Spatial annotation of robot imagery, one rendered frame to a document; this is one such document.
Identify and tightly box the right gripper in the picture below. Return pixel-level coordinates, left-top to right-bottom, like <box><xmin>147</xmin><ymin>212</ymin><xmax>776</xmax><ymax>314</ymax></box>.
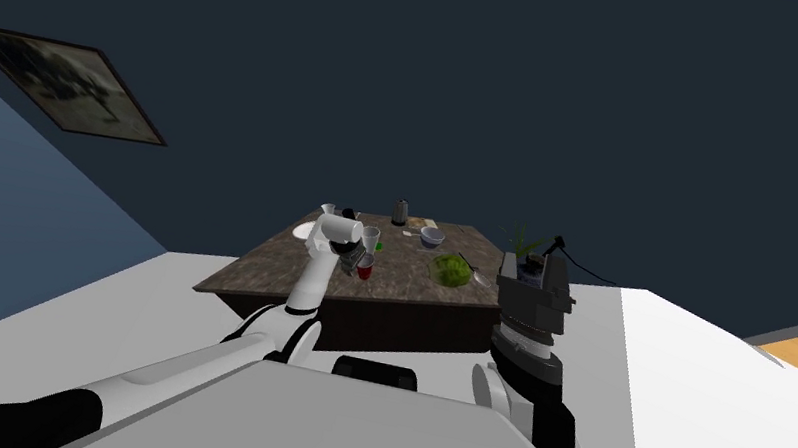
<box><xmin>487</xmin><ymin>244</ymin><xmax>585</xmax><ymax>347</ymax></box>

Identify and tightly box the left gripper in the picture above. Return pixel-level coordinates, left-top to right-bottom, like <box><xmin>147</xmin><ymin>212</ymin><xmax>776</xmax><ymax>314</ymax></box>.
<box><xmin>335</xmin><ymin>237</ymin><xmax>376</xmax><ymax>279</ymax></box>

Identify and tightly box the green potted plant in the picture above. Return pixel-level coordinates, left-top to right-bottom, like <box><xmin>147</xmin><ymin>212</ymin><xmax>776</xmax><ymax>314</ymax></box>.
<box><xmin>500</xmin><ymin>224</ymin><xmax>555</xmax><ymax>286</ymax></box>

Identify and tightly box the black desk lamp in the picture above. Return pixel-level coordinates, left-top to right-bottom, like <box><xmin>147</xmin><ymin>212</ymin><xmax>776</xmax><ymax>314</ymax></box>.
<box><xmin>541</xmin><ymin>233</ymin><xmax>625</xmax><ymax>287</ymax></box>

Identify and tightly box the dark brown wooden table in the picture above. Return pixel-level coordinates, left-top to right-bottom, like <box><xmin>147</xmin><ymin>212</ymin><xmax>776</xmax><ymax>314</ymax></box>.
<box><xmin>185</xmin><ymin>181</ymin><xmax>522</xmax><ymax>381</ymax></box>

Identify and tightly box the silver spoon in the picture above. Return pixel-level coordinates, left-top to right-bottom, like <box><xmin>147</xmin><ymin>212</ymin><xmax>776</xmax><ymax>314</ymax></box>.
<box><xmin>453</xmin><ymin>253</ymin><xmax>498</xmax><ymax>289</ymax></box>

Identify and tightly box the dark grey kettle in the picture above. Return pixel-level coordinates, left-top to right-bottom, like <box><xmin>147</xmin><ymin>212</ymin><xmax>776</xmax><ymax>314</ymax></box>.
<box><xmin>390</xmin><ymin>197</ymin><xmax>413</xmax><ymax>229</ymax></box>

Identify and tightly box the grey bowl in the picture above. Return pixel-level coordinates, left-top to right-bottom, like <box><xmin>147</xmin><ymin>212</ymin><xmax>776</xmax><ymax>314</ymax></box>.
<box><xmin>416</xmin><ymin>226</ymin><xmax>448</xmax><ymax>253</ymax></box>

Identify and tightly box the green lettuce head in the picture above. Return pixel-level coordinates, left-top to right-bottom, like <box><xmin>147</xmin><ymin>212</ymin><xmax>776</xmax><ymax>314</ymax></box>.
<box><xmin>426</xmin><ymin>251</ymin><xmax>477</xmax><ymax>294</ymax></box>

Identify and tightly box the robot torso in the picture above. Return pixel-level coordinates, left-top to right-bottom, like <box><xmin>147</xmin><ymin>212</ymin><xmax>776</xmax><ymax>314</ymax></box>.
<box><xmin>43</xmin><ymin>309</ymin><xmax>671</xmax><ymax>448</ymax></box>

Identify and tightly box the dark framed wall picture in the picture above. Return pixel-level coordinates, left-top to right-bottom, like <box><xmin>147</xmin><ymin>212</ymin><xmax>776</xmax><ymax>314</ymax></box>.
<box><xmin>0</xmin><ymin>25</ymin><xmax>184</xmax><ymax>151</ymax></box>

